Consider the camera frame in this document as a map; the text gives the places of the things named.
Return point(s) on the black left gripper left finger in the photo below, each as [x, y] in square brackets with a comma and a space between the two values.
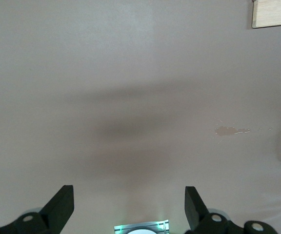
[56, 209]

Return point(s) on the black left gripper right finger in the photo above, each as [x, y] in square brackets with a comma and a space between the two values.
[197, 217]

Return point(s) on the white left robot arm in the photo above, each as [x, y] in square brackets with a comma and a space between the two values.
[140, 231]

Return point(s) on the brown sauce stain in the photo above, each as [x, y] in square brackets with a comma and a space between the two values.
[226, 131]

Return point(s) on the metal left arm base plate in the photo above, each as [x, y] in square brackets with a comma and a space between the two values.
[118, 228]

